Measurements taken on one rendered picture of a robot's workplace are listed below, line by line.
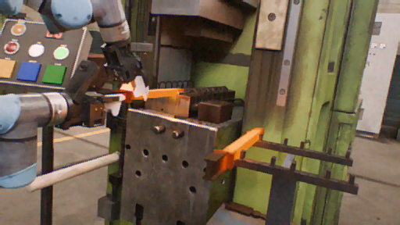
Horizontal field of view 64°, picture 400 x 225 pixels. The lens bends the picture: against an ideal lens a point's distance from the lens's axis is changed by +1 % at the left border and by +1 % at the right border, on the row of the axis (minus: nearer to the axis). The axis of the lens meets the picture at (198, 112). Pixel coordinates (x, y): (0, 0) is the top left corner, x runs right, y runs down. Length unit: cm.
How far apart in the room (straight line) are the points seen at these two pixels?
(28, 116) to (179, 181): 59
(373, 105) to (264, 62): 517
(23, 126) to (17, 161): 7
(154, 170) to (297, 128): 53
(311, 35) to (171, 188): 71
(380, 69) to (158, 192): 539
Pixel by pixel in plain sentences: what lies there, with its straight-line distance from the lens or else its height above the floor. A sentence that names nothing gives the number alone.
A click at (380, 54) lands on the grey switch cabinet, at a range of 624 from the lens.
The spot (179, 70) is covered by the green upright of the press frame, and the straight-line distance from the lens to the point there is 153.
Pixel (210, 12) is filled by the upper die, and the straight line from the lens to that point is 120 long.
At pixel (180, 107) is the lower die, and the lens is 115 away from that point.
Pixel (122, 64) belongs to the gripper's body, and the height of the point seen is 109.
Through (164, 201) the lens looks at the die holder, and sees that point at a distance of 121.
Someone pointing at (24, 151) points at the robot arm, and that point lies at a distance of 75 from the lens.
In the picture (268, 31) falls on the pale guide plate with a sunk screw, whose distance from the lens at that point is 114.
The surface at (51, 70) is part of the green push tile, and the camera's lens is 136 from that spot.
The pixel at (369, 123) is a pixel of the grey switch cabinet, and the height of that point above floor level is 26.
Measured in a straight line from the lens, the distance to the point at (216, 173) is 68.
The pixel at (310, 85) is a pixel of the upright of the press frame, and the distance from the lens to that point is 113.
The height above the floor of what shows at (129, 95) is 100.
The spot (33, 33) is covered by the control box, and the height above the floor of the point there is 115.
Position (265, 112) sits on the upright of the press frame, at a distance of 117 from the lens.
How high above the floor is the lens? 115
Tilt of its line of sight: 10 degrees down
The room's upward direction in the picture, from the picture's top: 6 degrees clockwise
